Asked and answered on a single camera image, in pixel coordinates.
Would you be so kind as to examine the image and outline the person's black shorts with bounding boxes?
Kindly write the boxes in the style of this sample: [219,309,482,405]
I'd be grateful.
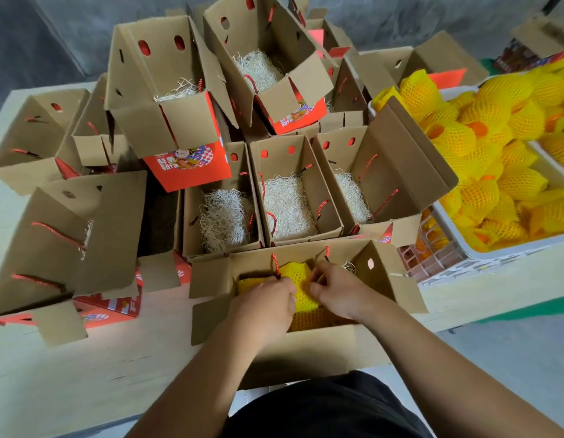
[220,370,434,438]

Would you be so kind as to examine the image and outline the dark yellow foam-netted fruit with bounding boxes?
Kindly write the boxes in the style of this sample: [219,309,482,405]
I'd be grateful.
[289,307,358,333]
[237,277,271,297]

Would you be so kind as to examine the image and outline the cardboard box with dark print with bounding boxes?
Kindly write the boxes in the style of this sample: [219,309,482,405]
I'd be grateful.
[493,12,564,74]

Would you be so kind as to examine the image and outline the pile of yellow netted fruits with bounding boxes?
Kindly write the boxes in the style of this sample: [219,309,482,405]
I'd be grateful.
[371,57,564,254]

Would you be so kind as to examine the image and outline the group of open cardboard gift boxes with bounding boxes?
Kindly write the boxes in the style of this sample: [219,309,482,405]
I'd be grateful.
[0,0,490,348]

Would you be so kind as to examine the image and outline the open cardboard packing box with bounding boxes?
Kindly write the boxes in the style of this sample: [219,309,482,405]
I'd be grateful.
[189,238,429,391]

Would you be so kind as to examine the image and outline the bright yellow foam-netted fruit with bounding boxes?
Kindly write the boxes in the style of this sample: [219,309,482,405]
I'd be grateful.
[277,262,324,313]

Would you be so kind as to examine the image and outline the person's right hand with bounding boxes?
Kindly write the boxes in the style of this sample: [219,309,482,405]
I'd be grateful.
[307,260,384,323]

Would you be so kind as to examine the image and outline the person's right forearm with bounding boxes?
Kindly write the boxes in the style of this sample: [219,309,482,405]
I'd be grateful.
[355,297,564,438]

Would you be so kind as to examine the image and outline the person's left hand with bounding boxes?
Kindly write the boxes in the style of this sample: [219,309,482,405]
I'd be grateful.
[227,276,298,347]

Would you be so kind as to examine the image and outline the person's left forearm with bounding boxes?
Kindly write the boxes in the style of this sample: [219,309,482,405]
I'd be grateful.
[124,309,277,438]

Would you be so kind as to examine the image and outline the white lattice plastic crate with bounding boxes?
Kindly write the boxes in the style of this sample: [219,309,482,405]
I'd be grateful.
[397,206,489,286]

